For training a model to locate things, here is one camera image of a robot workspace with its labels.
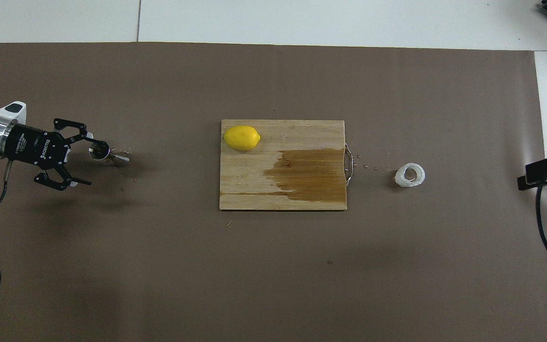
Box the yellow lemon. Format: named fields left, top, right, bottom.
left=223, top=125, right=261, bottom=152

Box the steel double jigger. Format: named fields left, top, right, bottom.
left=88, top=142, right=131, bottom=167

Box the brown paper table mat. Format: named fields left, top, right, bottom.
left=0, top=42, right=547, bottom=342

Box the clear plastic cup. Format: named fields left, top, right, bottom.
left=394, top=162, right=426, bottom=188

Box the wooden cutting board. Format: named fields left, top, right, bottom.
left=219, top=119, right=353, bottom=211

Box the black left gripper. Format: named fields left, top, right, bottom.
left=0, top=117, right=109, bottom=192

